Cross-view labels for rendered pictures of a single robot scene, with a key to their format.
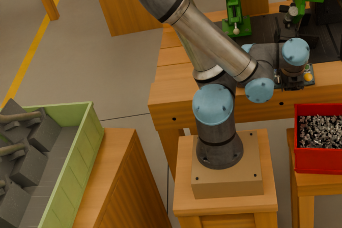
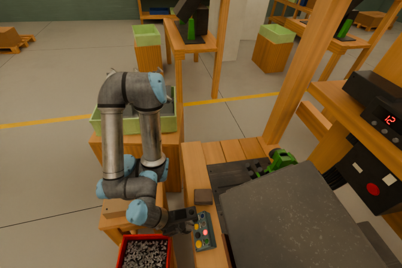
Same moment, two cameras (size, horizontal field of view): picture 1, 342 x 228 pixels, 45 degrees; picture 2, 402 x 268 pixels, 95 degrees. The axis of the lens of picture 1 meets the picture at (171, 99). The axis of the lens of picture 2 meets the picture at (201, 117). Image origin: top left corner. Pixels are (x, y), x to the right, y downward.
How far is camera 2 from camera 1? 1.21 m
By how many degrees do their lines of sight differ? 47
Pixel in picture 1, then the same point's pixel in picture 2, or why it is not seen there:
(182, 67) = (219, 155)
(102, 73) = not seen: hidden behind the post
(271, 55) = (137, 192)
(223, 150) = not seen: hidden behind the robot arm
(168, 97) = (186, 152)
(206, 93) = (125, 160)
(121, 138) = (171, 140)
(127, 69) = (288, 139)
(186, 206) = not seen: hidden behind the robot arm
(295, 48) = (132, 209)
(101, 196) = (134, 141)
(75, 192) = (131, 129)
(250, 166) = (115, 205)
